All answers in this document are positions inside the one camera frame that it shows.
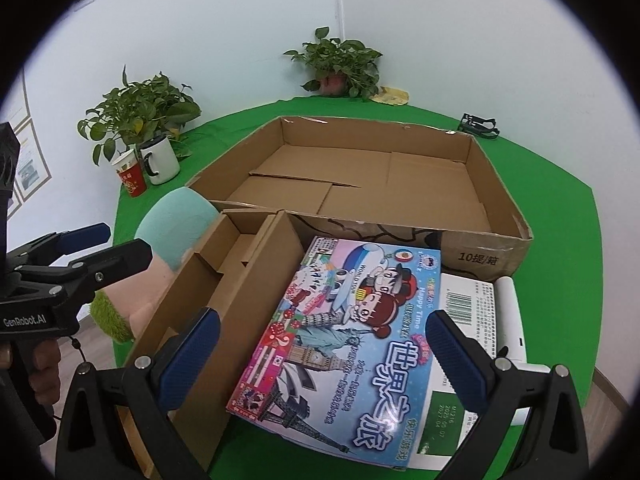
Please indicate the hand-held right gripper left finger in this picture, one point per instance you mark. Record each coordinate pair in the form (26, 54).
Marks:
(187, 365)

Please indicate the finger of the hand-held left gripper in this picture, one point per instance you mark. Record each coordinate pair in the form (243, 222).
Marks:
(85, 234)
(125, 257)

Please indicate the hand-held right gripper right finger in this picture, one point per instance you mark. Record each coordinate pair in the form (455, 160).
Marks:
(460, 362)

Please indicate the white box with green label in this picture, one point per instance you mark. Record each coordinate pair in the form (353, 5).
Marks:
(467, 302)

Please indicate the small cardboard insert tray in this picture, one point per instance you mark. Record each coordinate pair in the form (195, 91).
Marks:
(240, 280)

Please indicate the colourful cartoon board game box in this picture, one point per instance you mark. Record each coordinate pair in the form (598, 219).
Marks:
(350, 335)

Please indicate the large shallow cardboard box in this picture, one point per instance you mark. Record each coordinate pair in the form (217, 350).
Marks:
(425, 185)

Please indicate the person's left hand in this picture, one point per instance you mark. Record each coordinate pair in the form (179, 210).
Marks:
(47, 367)

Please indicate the plush doll with teal hat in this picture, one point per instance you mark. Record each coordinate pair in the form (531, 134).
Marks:
(170, 220)

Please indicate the white handheld device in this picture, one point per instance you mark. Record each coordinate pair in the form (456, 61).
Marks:
(510, 320)

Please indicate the red and white cup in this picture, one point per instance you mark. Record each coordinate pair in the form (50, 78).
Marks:
(131, 175)

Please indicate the leafy green potted plant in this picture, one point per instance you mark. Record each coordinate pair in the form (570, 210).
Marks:
(135, 105)

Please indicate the potted plant in pink pot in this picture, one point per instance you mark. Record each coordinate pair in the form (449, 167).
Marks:
(335, 57)

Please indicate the framed wall notice sheet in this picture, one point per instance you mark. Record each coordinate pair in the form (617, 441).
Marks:
(20, 105)
(15, 202)
(32, 160)

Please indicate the white wall conduit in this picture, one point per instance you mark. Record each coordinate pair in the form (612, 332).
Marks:
(339, 0)

